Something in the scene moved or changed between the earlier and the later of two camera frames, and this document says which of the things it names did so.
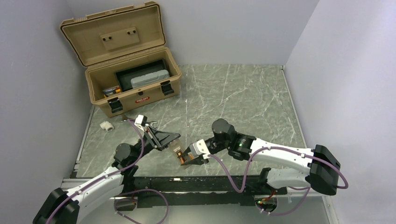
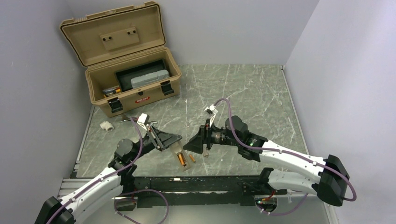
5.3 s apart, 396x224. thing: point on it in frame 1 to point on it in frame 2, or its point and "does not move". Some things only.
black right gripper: (199, 160) to (195, 144)
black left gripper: (159, 139) does not move
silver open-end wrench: (125, 119) does not move
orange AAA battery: (181, 158) does not move
